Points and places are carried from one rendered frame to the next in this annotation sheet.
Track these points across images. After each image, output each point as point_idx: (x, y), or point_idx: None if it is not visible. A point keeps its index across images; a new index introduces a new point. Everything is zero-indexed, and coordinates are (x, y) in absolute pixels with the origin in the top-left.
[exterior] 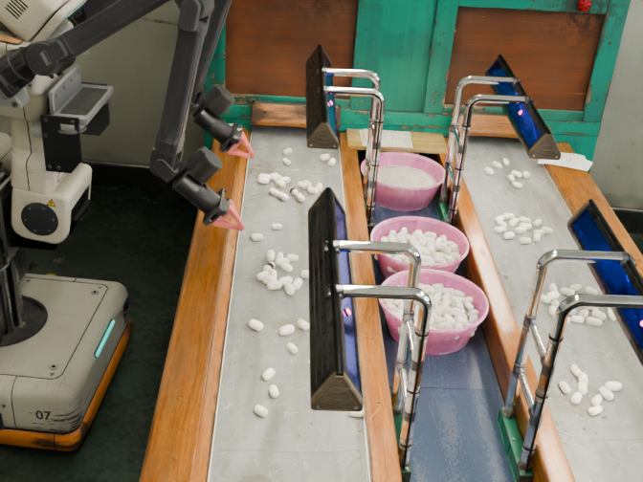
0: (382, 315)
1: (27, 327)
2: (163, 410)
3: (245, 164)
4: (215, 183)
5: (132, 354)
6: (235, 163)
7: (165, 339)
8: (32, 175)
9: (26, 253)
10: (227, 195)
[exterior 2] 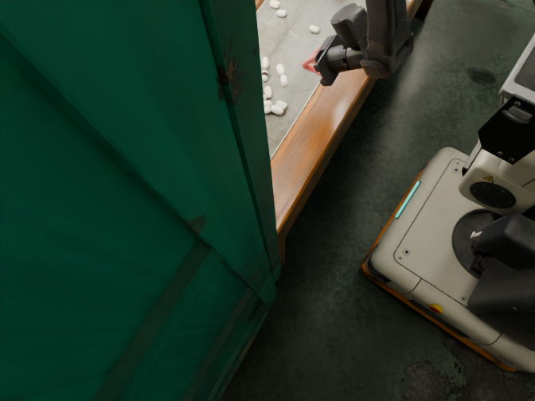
0: None
1: (469, 230)
2: None
3: (279, 147)
4: (337, 105)
5: (360, 258)
6: (295, 138)
7: (329, 266)
8: None
9: (476, 300)
10: (337, 79)
